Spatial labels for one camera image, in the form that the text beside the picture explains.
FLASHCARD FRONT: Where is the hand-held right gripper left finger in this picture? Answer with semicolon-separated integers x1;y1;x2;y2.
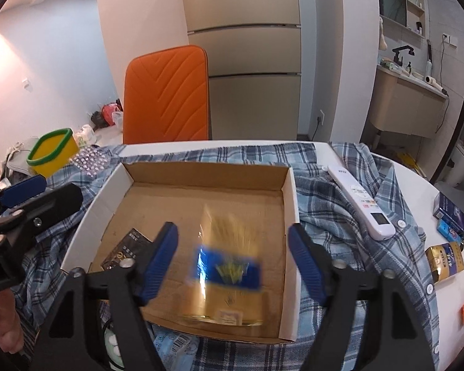
31;222;179;371

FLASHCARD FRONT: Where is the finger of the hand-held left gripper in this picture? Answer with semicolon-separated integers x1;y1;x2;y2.
0;175;48;221
0;183;84;240

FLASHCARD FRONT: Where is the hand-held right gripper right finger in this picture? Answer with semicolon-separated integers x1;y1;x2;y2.
287;223;436;371

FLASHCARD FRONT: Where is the black packet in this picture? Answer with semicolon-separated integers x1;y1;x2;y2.
101;228;153;273

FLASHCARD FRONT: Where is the gold and blue packet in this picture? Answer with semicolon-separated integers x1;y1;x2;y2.
187;203;265;329

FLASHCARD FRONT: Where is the shallow cardboard box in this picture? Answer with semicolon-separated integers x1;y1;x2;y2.
60;161;302;344

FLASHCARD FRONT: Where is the person's left hand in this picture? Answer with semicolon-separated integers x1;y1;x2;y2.
0;289;24;354

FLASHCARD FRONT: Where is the white cloth heap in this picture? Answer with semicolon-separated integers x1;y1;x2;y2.
6;137;39;171

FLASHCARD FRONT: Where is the yellow container with green rim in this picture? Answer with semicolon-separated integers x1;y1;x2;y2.
26;127;80;177

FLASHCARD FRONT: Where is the silver pill blister pack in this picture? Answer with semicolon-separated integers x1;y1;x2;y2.
70;151;111;178

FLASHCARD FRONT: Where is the blue plaid shirt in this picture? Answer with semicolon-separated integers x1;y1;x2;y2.
0;141;441;371

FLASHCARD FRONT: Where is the white and green bag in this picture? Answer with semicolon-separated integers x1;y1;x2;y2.
74;124;97;147

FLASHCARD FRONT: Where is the white remote control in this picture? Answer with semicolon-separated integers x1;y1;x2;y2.
328;164;396;240

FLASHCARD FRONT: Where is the white rounded item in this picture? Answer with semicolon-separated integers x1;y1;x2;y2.
102;319;124;371

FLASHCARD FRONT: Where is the red plastic bag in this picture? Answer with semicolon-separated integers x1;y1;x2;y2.
102;104;118;126

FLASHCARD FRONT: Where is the gold cigarette pack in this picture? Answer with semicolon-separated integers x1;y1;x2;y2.
425;241;464;287

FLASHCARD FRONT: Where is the yellow floor item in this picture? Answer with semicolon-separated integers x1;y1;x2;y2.
398;152;426;176

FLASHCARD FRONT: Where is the small light blue box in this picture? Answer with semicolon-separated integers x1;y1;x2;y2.
437;218;464;246

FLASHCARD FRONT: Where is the dark blue cigarette box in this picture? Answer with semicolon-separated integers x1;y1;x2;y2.
433;192;464;236

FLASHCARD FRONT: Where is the orange chair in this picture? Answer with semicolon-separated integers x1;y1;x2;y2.
122;45;210;145

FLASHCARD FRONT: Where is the white trash bin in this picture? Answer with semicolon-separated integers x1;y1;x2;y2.
445;135;464;188

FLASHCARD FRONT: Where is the beige vanity cabinet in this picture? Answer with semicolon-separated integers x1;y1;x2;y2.
365;64;449;140

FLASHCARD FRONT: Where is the white hair dryer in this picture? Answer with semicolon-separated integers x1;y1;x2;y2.
425;75;449;97

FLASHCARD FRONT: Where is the beige refrigerator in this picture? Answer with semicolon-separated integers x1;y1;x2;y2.
178;0;303;140

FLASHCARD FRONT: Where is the black faucet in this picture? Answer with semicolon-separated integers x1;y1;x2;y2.
392;45;415;68

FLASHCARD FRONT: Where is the mirror cabinet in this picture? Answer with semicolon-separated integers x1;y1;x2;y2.
377;0;426;39

